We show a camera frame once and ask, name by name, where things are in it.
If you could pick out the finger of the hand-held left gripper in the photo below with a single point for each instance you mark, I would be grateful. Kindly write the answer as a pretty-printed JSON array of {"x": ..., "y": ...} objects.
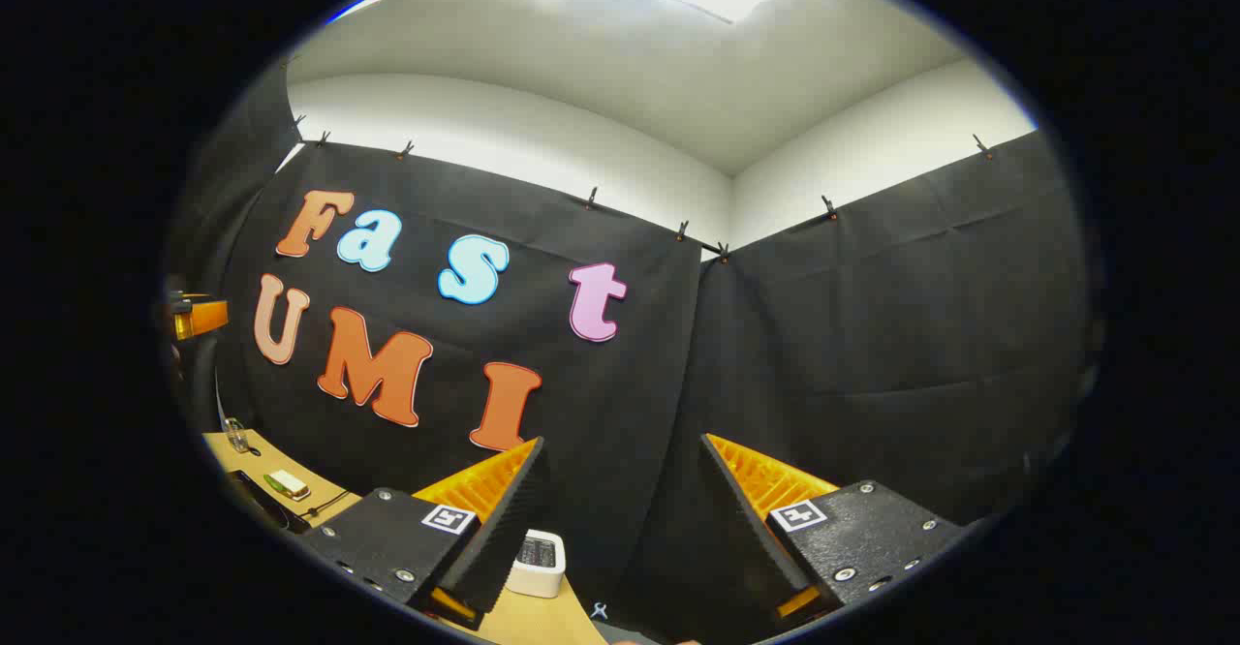
[{"x": 203, "y": 318}]

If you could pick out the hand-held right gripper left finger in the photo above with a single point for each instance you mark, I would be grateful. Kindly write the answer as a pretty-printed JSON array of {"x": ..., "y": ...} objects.
[{"x": 509, "y": 538}]

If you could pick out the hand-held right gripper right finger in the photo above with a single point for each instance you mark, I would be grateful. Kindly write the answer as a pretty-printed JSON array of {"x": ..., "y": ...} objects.
[{"x": 751, "y": 529}]

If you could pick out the white toaster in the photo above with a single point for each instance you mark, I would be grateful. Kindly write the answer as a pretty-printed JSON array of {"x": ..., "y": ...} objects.
[{"x": 536, "y": 572}]

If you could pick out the small glass jar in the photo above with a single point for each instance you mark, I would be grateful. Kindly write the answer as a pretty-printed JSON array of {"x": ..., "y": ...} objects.
[{"x": 236, "y": 437}]

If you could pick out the toast sandwich with lettuce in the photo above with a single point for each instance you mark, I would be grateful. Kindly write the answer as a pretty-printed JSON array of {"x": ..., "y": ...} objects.
[{"x": 289, "y": 483}]

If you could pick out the black backdrop cloth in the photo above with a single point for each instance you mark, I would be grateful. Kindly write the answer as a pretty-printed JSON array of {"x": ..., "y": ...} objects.
[{"x": 852, "y": 335}]

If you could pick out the row of small cloth clips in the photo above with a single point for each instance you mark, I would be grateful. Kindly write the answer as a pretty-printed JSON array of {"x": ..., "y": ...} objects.
[{"x": 591, "y": 199}]

